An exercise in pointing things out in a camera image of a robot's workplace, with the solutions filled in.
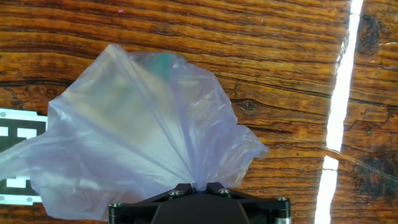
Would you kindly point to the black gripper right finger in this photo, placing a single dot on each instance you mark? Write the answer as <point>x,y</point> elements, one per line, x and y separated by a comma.
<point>258,203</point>

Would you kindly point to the black white fiducial marker board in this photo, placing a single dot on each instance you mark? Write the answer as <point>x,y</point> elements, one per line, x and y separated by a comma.
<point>18,124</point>

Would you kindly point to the wood grain table mat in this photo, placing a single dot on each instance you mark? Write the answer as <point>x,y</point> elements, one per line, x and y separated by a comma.
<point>280,62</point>

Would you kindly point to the green item in bag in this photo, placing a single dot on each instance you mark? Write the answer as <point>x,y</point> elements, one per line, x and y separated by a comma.
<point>162,63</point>

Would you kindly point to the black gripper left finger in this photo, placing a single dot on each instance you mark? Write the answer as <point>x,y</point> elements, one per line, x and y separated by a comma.
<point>143,203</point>

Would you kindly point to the purple translucent plastic bag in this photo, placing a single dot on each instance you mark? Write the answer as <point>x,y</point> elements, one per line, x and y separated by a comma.
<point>124,140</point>

